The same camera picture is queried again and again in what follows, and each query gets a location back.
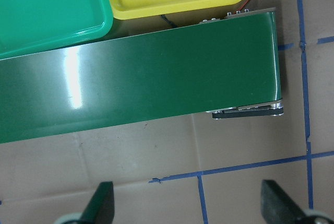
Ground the green plastic tray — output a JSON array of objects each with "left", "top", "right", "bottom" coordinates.
[{"left": 1, "top": 0, "right": 113, "bottom": 59}]

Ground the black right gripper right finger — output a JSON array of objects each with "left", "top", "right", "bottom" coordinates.
[{"left": 260, "top": 180, "right": 306, "bottom": 224}]

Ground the green conveyor belt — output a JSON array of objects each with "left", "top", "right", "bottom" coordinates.
[{"left": 1, "top": 8, "right": 283, "bottom": 143}]

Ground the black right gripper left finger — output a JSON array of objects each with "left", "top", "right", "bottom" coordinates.
[{"left": 80, "top": 181, "right": 114, "bottom": 223}]

